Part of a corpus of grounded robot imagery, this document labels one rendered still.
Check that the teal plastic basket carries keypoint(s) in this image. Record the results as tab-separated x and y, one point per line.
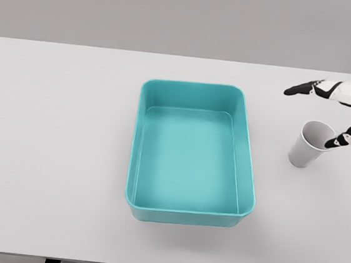
191	158

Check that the white paper cup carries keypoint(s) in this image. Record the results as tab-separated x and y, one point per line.
305	151

